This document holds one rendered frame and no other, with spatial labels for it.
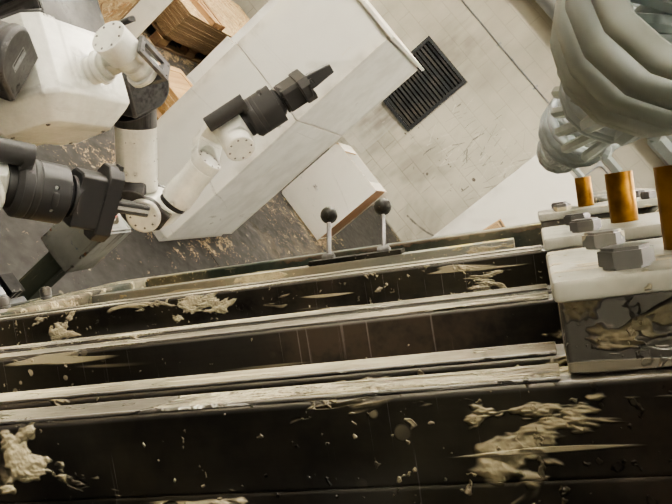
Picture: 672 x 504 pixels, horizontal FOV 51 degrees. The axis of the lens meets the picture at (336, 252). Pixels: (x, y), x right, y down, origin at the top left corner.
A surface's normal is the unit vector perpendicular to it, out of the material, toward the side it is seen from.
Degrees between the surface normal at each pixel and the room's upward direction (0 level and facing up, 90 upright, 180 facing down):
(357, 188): 90
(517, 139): 90
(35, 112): 102
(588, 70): 93
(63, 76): 23
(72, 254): 90
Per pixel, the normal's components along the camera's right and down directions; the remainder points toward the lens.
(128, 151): -0.04, 0.35
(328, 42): -0.29, 0.06
